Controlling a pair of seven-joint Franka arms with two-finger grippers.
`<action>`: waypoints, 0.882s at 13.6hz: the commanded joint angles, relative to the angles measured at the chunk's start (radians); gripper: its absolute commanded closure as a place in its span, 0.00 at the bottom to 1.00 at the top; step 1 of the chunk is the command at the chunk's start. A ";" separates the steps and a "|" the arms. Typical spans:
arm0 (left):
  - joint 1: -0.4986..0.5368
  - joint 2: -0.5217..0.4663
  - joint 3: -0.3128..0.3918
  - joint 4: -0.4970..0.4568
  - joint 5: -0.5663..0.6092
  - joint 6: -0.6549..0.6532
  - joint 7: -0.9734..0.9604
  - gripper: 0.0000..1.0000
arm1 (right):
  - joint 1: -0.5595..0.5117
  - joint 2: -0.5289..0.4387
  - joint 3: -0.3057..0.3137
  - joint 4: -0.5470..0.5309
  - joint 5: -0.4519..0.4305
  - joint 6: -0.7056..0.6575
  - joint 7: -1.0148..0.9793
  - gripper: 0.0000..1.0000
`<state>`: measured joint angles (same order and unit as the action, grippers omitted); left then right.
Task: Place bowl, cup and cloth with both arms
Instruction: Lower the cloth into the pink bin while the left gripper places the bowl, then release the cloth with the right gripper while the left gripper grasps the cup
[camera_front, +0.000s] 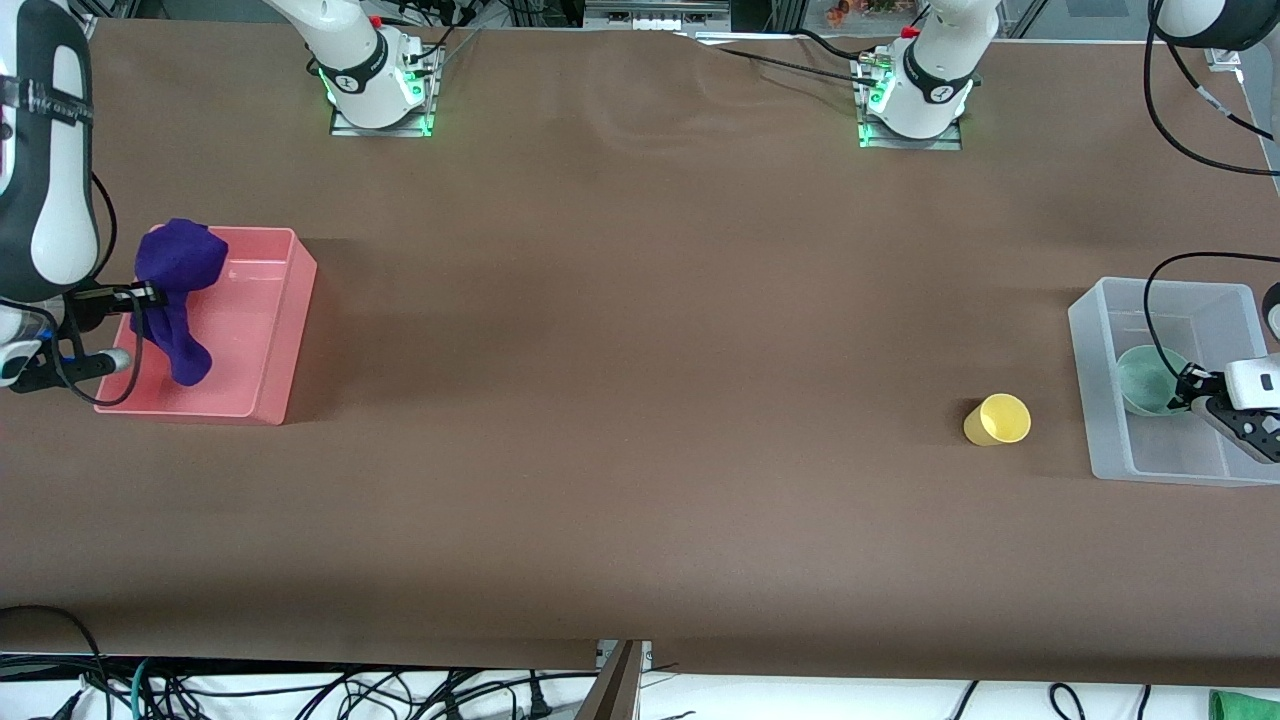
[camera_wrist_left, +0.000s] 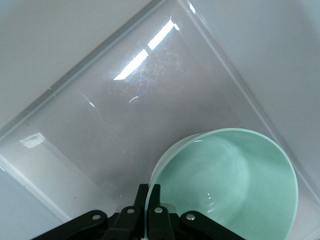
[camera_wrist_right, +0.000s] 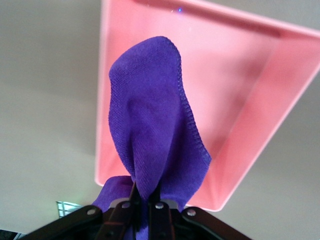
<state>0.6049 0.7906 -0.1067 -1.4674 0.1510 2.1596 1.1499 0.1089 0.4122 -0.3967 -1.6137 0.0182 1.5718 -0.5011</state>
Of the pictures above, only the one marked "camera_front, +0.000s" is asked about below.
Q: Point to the pale green bowl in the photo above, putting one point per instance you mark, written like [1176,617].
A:
[1145,385]

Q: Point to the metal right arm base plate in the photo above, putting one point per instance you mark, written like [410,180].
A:
[405,128]

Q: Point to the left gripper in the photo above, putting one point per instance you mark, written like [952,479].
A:
[1194,384]

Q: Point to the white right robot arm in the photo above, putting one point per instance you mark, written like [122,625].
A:
[60,200]

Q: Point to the orange background object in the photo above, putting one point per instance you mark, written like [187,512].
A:
[860,8]

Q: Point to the green cloth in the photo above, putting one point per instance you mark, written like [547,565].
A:
[1245,706]

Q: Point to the pink plastic bin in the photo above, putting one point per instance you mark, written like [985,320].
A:
[250,340]

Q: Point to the grey power strip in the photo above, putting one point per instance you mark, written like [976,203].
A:
[650,18]

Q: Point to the yellow cup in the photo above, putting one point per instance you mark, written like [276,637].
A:
[1000,420]

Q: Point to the purple cloth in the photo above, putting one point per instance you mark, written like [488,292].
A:
[180,260]

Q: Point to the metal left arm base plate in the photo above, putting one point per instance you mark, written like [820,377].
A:
[950,143]

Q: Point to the clear plastic bin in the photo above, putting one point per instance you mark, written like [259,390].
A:
[1160,450]

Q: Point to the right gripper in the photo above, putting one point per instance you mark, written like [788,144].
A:
[92,303]

